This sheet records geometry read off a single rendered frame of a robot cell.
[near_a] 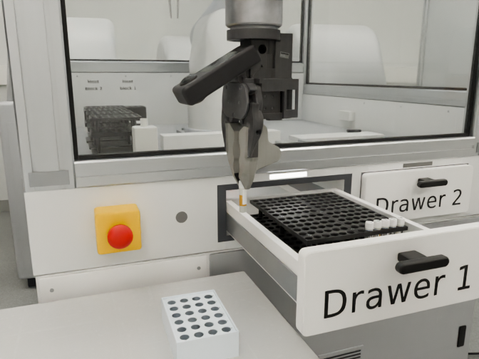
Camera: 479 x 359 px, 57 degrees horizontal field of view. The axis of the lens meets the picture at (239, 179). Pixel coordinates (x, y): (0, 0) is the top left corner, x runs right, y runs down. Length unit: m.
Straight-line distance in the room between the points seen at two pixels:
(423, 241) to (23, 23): 0.64
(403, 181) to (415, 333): 0.41
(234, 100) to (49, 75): 0.31
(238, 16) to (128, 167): 0.33
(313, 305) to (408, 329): 0.66
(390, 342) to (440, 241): 0.58
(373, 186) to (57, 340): 0.65
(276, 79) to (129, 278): 0.46
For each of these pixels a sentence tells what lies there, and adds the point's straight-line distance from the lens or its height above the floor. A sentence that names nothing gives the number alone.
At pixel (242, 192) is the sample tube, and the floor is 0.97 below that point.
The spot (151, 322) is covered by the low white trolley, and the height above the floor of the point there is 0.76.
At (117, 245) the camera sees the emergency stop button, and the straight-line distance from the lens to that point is 0.74.
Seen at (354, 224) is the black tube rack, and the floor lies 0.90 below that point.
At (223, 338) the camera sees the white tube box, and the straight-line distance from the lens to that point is 0.62.
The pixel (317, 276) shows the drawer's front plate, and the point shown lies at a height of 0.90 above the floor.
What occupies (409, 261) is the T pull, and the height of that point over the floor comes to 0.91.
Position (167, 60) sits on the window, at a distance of 0.79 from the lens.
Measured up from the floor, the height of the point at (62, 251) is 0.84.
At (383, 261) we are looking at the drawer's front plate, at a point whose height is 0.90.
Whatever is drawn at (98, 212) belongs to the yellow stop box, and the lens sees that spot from 0.75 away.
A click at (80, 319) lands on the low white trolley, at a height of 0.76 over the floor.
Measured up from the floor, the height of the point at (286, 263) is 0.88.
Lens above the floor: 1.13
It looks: 13 degrees down
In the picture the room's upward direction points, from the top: straight up
